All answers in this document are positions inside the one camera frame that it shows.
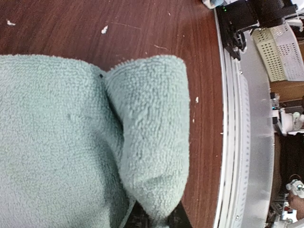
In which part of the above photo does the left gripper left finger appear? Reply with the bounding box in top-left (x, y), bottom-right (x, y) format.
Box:
top-left (124, 201), bottom-right (151, 228)

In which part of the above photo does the operator hand with controller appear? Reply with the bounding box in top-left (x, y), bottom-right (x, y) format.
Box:
top-left (288, 192), bottom-right (304, 220)

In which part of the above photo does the green towel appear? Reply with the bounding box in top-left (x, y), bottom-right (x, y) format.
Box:
top-left (0, 55), bottom-right (190, 228)

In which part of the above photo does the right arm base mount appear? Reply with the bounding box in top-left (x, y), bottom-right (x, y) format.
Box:
top-left (216, 0), bottom-right (298, 60)

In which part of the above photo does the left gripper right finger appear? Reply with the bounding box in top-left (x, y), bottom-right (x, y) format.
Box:
top-left (169, 201), bottom-right (192, 228)

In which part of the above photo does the aluminium front rail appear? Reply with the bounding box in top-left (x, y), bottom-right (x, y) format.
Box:
top-left (212, 7), bottom-right (276, 228)

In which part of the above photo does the white perforated bin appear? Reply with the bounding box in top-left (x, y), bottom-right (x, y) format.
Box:
top-left (252, 23), bottom-right (304, 82)

